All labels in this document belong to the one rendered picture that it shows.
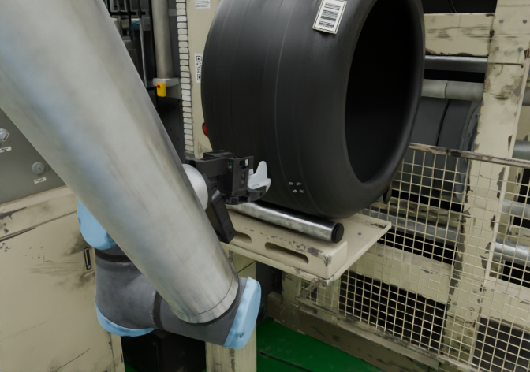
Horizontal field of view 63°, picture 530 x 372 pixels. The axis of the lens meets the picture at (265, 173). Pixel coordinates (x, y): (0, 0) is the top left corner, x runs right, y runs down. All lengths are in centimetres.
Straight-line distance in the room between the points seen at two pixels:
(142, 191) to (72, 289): 106
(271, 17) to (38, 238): 82
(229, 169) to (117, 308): 27
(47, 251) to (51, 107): 103
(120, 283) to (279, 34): 47
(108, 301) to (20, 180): 68
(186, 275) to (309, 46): 46
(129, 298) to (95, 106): 38
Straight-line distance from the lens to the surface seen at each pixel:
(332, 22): 76
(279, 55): 76
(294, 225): 99
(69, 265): 134
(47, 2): 25
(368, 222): 125
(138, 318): 63
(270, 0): 83
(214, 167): 70
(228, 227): 75
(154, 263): 41
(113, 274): 62
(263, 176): 81
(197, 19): 117
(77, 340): 147
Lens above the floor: 133
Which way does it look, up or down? 19 degrees down
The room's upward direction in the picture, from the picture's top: straight up
